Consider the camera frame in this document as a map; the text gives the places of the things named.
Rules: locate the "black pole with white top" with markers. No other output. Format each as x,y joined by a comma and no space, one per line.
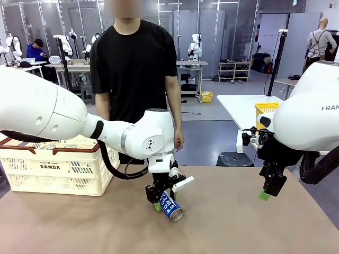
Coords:
276,63

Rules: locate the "small yellow crate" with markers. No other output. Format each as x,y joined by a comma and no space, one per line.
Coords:
207,97

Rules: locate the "white background work table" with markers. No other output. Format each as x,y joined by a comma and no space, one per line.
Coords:
192,63

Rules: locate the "grey background desk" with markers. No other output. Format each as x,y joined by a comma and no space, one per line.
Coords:
284,82

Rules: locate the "black tripod stand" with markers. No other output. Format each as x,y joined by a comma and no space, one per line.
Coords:
64,68

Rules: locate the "wooden shoe rack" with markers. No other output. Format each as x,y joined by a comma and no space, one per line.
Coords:
235,71

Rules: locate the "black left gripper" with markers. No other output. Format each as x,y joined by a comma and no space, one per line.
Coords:
164,181

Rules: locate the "person's left hand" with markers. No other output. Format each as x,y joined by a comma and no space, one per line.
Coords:
179,140

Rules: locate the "wooden top background desk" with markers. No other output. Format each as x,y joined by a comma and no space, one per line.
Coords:
76,64

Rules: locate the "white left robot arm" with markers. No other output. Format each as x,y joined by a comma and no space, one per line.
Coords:
39,111

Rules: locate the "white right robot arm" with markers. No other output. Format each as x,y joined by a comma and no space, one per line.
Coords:
304,119

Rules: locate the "person in black T-shirt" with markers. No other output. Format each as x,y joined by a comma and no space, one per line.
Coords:
132,66

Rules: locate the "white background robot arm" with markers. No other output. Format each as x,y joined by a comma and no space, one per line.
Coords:
88,51
195,46
14,46
66,45

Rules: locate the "black round stool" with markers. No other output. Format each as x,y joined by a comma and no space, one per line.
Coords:
235,159

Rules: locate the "mannequin with apron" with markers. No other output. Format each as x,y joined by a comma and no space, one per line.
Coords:
319,42

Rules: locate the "yellow plastic basket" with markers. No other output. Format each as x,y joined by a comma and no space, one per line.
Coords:
265,111

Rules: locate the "grey step stool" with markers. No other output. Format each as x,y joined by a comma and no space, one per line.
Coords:
87,95

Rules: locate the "seated person in blue hoodie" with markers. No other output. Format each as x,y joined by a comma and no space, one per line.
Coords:
35,53

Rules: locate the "person's right forearm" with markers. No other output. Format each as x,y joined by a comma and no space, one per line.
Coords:
102,105

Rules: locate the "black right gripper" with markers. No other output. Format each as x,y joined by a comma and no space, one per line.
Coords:
278,156

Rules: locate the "person's left forearm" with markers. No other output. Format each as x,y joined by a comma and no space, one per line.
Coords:
173,105

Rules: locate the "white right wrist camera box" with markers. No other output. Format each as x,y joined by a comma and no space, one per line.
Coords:
239,145

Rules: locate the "blue drink can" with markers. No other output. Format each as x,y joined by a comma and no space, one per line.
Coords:
170,207

